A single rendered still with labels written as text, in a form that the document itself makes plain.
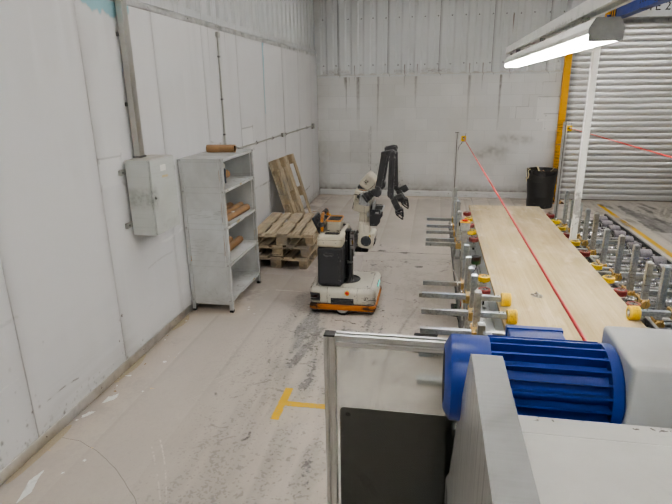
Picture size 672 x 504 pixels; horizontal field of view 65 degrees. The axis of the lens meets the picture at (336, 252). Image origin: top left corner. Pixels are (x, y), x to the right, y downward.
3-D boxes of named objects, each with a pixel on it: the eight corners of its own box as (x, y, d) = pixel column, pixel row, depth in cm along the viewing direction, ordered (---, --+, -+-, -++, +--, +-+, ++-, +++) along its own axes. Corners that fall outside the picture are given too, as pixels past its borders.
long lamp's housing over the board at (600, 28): (587, 41, 186) (590, 17, 184) (503, 67, 412) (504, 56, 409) (623, 40, 184) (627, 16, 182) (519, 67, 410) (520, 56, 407)
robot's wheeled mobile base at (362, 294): (309, 310, 525) (308, 287, 518) (321, 288, 585) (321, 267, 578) (375, 314, 514) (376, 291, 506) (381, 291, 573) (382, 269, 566)
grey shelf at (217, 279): (192, 310, 539) (177, 158, 494) (225, 280, 624) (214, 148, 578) (233, 312, 532) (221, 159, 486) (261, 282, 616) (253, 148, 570)
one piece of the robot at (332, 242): (317, 297, 524) (315, 215, 500) (327, 278, 576) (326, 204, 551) (350, 298, 518) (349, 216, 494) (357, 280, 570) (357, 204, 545)
